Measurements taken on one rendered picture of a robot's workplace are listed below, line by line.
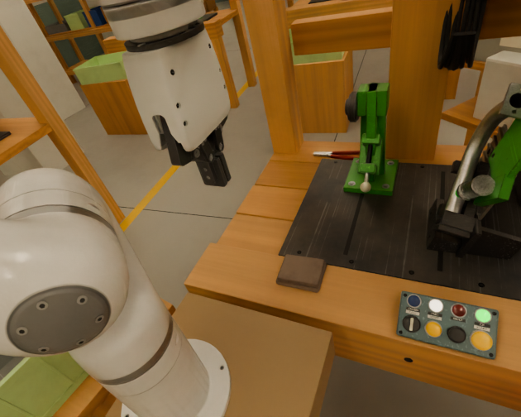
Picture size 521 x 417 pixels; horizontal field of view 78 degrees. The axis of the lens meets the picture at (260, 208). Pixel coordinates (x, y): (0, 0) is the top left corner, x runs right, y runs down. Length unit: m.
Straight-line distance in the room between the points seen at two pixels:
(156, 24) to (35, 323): 0.25
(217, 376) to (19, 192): 0.42
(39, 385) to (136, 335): 0.50
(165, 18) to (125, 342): 0.34
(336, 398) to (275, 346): 0.97
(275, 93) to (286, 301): 0.65
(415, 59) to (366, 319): 0.65
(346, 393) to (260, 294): 0.92
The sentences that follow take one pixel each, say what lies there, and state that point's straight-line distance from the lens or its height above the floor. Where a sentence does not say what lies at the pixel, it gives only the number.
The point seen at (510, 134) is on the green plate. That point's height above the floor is 1.14.
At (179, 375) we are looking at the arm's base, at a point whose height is 1.06.
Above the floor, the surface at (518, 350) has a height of 0.90.
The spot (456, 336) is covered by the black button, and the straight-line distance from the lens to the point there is 0.67.
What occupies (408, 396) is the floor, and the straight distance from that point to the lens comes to 1.61.
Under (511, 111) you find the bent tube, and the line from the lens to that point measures 0.71.
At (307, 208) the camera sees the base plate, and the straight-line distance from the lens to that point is 0.91.
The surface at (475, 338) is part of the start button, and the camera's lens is 0.67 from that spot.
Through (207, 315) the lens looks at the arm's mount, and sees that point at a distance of 0.71.
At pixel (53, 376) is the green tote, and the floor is 0.87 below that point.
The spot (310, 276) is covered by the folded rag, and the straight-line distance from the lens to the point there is 0.72.
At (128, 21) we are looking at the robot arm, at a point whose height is 1.47.
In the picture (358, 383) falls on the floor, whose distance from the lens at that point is 1.61.
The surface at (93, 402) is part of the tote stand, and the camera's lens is 0.95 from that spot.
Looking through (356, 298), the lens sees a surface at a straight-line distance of 0.72.
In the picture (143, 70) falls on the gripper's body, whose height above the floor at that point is 1.44.
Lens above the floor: 1.51
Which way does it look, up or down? 40 degrees down
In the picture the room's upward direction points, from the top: 15 degrees counter-clockwise
